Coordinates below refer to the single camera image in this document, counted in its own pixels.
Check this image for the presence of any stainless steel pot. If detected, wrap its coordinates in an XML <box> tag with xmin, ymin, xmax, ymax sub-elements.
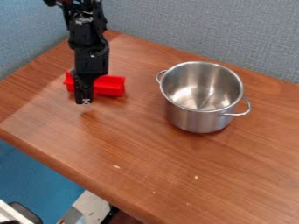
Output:
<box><xmin>155</xmin><ymin>61</ymin><xmax>252</xmax><ymax>134</ymax></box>

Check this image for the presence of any black chair part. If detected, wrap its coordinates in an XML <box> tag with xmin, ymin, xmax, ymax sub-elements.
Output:
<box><xmin>8</xmin><ymin>201</ymin><xmax>42</xmax><ymax>224</ymax></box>

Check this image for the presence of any white table leg bracket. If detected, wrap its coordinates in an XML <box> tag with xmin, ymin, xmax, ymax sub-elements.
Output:
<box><xmin>60</xmin><ymin>191</ymin><xmax>109</xmax><ymax>224</ymax></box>

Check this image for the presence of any white object at corner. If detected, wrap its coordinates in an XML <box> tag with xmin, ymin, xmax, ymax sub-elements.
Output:
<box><xmin>0</xmin><ymin>200</ymin><xmax>32</xmax><ymax>224</ymax></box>

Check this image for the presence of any red rectangular block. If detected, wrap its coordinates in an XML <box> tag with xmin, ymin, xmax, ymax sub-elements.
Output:
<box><xmin>63</xmin><ymin>71</ymin><xmax>125</xmax><ymax>97</ymax></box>

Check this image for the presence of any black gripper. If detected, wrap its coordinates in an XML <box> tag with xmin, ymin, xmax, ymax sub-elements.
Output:
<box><xmin>42</xmin><ymin>0</ymin><xmax>109</xmax><ymax>104</ymax></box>

